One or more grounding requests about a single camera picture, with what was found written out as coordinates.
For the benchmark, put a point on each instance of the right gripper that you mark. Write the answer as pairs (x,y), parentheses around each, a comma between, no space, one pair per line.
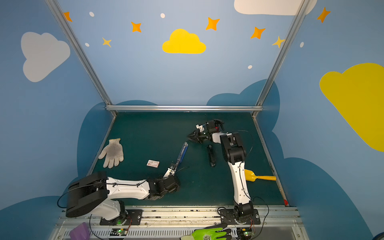
(199,135)

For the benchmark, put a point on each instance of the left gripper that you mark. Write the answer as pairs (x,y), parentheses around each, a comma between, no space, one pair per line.
(173,167)

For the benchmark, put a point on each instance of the red white staple box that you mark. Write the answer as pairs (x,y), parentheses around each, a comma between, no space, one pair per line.
(154,164)

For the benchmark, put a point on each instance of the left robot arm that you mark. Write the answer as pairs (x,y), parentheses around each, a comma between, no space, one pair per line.
(100,195)

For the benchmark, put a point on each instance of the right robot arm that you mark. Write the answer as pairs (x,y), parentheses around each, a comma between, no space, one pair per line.
(234,153)

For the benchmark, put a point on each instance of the white knit glove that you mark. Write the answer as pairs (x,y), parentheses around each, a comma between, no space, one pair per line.
(112,153)

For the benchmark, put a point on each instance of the yellow plastic scoop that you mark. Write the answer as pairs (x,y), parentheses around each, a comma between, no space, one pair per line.
(251,177)

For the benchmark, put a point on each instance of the green black work glove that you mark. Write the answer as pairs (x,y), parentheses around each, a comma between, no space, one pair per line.
(215,232)

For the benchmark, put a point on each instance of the purple cloth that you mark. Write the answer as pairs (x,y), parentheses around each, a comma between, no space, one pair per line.
(81,232)

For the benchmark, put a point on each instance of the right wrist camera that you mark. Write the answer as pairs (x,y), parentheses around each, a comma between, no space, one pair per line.
(200,127)

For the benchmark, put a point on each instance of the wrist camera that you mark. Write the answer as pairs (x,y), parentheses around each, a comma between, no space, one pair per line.
(170,172)
(200,127)

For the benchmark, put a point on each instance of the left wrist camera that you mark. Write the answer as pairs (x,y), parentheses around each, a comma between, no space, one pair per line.
(170,172)

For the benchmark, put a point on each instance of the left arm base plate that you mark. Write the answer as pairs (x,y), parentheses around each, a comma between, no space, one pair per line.
(128,218)

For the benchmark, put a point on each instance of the aluminium rail frame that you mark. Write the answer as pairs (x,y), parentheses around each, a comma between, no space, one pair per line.
(56,10)

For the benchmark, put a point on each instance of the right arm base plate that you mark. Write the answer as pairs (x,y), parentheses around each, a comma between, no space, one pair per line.
(231,217)

